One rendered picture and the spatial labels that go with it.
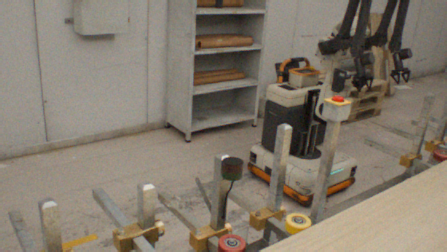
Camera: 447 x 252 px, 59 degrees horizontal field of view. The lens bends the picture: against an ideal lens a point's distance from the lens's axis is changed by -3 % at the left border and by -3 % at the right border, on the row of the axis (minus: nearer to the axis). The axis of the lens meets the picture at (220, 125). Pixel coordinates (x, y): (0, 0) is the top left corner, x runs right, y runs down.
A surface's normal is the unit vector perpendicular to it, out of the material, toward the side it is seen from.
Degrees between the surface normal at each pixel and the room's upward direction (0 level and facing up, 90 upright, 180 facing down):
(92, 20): 90
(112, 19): 90
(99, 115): 90
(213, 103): 90
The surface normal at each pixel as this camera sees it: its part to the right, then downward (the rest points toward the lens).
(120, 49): 0.60, 0.33
